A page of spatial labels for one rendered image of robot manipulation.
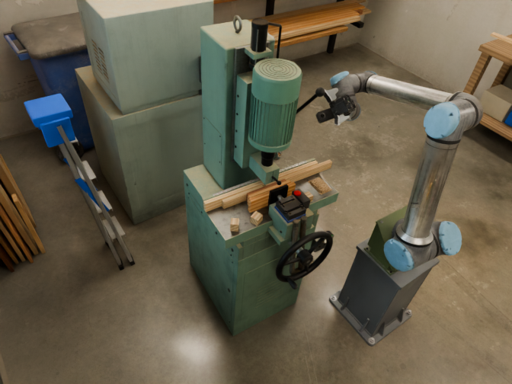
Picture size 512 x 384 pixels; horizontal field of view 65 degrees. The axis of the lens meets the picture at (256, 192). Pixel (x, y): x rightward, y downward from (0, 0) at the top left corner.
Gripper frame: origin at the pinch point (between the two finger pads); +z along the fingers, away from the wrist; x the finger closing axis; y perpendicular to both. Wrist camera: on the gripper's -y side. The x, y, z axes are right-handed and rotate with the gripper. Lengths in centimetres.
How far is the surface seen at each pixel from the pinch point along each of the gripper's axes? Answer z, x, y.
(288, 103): 22.1, -3.8, -7.8
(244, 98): 16.5, -14.8, -24.9
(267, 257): -11, 49, -55
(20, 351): 28, 49, -193
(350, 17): -285, -127, 0
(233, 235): 17, 33, -52
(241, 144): 5.2, -1.4, -38.2
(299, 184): -20.3, 23.1, -30.1
